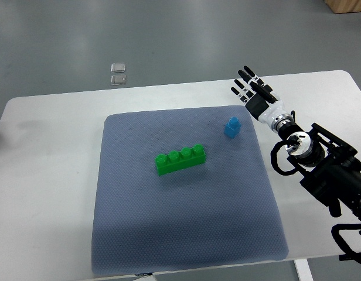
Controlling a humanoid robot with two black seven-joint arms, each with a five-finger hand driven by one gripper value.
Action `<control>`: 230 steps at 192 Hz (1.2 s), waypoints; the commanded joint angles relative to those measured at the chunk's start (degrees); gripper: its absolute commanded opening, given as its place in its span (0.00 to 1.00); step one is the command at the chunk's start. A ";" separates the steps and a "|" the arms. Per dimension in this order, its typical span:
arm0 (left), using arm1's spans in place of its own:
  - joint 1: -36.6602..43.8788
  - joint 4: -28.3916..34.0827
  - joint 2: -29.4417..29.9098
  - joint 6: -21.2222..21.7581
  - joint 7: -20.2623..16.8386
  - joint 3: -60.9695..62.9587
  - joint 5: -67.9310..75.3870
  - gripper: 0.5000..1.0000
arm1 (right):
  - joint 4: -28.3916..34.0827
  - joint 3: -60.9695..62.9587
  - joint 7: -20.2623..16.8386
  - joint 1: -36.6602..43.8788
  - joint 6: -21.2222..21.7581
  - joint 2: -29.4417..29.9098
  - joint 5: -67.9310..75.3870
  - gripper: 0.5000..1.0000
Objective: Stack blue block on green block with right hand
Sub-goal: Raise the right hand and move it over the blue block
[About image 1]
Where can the white table leg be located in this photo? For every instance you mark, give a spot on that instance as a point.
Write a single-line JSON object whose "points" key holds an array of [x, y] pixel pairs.
{"points": [[303, 270]]}

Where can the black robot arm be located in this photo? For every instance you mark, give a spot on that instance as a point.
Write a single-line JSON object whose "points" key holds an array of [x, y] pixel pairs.
{"points": [[331, 172]]}

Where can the blue toy block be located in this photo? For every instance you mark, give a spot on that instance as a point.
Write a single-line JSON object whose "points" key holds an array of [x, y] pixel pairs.
{"points": [[232, 127]]}

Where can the wooden furniture corner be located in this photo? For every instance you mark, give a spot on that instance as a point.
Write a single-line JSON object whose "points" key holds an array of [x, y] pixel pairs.
{"points": [[344, 6]]}

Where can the blue-grey textured mat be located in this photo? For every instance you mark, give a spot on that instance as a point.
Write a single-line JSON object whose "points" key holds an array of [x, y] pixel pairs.
{"points": [[221, 212]]}

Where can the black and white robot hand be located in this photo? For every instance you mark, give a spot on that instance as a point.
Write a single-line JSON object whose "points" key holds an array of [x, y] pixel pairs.
{"points": [[261, 101]]}

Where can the upper metal floor plate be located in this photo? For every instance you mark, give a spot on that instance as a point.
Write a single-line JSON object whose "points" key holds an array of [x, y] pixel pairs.
{"points": [[118, 67]]}

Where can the green four-stud toy block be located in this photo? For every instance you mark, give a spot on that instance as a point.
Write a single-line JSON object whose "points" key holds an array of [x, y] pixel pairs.
{"points": [[178, 160]]}

